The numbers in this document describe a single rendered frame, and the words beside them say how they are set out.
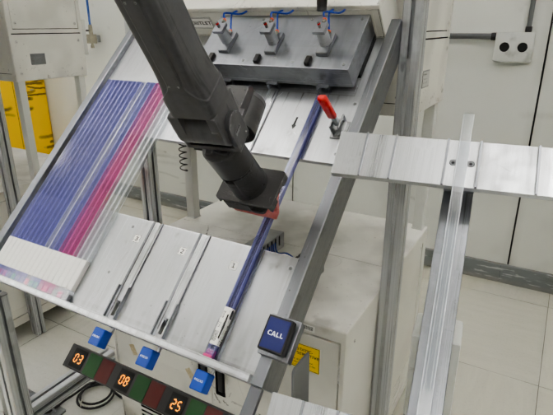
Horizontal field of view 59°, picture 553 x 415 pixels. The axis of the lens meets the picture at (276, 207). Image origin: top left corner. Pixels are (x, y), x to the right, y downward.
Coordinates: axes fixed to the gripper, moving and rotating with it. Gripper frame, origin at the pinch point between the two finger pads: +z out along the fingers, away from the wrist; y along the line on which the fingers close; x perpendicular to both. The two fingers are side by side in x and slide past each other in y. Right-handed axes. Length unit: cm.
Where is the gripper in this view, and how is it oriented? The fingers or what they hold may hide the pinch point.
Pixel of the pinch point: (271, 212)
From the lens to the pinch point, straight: 83.5
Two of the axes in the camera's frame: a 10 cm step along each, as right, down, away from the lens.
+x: -3.7, 8.6, -3.6
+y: -8.6, -1.7, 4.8
